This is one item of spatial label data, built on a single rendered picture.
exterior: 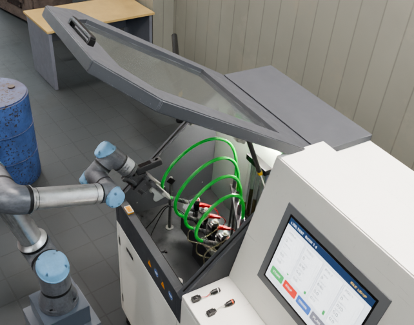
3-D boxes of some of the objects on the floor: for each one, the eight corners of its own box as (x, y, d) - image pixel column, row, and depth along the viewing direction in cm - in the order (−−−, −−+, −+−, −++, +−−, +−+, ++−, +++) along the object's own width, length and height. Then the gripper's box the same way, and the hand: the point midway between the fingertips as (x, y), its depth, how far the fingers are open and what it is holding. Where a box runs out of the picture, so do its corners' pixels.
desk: (154, 67, 571) (154, 12, 532) (55, 91, 508) (46, 31, 469) (127, 47, 610) (126, -5, 572) (31, 68, 548) (22, 10, 509)
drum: (30, 149, 424) (15, 70, 379) (51, 181, 392) (38, 98, 346) (-31, 166, 399) (-55, 84, 354) (-14, 202, 367) (-38, 116, 322)
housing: (204, 280, 321) (224, 74, 232) (239, 265, 334) (271, 64, 244) (353, 490, 227) (483, 280, 138) (394, 458, 239) (538, 247, 150)
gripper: (118, 171, 201) (154, 198, 211) (123, 185, 189) (161, 213, 200) (131, 156, 200) (167, 184, 211) (138, 169, 189) (175, 198, 199)
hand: (167, 192), depth 204 cm, fingers open, 7 cm apart
